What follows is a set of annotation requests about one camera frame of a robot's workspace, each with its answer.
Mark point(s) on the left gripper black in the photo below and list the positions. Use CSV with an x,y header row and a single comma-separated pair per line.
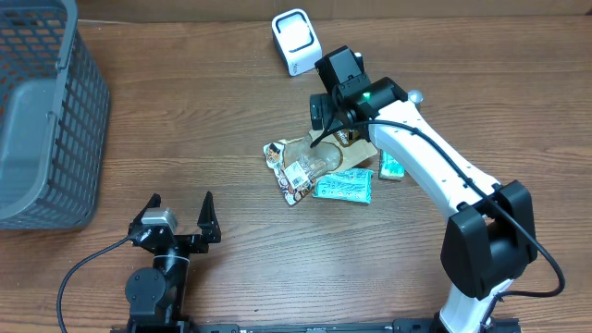
x,y
209,230

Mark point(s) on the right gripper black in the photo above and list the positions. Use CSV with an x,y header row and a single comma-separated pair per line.
x,y
317,113

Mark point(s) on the brown snack bag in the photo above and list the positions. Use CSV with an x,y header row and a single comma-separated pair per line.
x,y
298,166

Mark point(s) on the teal snack packet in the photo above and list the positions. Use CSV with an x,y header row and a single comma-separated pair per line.
x,y
352,185

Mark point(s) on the teal tissue pack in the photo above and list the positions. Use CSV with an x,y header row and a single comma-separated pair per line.
x,y
389,167

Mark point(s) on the yellow liquid bottle silver cap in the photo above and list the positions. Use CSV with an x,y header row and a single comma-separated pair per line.
x,y
416,97

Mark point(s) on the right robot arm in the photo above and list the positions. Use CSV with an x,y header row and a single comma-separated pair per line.
x,y
490,226

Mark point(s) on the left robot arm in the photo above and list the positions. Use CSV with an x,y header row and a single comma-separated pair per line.
x,y
156,293

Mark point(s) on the white barcode scanner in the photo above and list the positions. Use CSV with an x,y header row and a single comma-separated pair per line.
x,y
296,41

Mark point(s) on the grey plastic mesh basket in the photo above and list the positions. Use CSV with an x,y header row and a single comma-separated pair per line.
x,y
55,110

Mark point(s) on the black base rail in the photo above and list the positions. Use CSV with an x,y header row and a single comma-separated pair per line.
x,y
305,328

